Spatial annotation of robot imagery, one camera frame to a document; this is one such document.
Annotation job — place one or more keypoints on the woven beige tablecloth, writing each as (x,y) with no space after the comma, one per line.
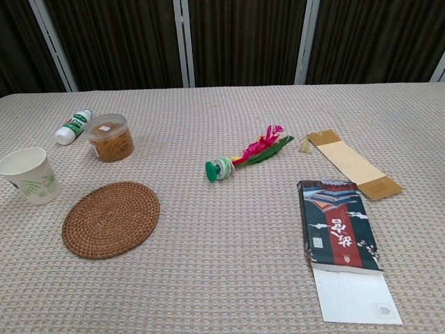
(222,243)

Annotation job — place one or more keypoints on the round woven rattan coaster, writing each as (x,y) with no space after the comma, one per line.
(110,220)

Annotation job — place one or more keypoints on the white paper cup leaf print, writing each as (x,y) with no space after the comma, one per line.
(29,181)

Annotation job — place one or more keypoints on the feather shuttlecock green base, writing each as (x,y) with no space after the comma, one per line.
(243,156)

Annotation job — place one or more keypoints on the clear jar of rubber bands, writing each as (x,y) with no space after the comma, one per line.
(110,138)

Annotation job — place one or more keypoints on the dark book red spine band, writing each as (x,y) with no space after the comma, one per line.
(339,226)

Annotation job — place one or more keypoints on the brown and cream bookmark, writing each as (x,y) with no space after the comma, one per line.
(354,160)

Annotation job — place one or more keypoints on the white bottle green label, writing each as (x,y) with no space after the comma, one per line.
(73,127)

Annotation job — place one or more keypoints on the white postcard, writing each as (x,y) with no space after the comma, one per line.
(354,297)

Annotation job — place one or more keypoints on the grey partition post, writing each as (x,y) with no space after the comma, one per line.
(304,40)
(53,43)
(438,67)
(183,41)

